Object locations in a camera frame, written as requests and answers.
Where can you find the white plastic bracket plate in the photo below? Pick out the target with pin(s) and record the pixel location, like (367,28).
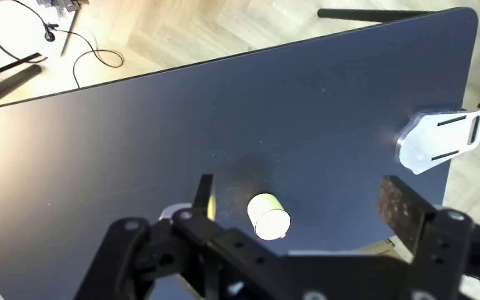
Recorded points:
(437,137)

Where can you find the yellow green glue stick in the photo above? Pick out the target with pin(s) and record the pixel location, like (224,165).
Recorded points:
(269,217)

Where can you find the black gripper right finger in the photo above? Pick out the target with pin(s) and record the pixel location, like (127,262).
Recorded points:
(404,210)

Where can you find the black floor stand bar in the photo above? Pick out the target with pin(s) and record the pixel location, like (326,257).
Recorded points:
(17,73)

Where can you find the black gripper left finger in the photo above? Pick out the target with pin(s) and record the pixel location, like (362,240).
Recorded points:
(204,202)

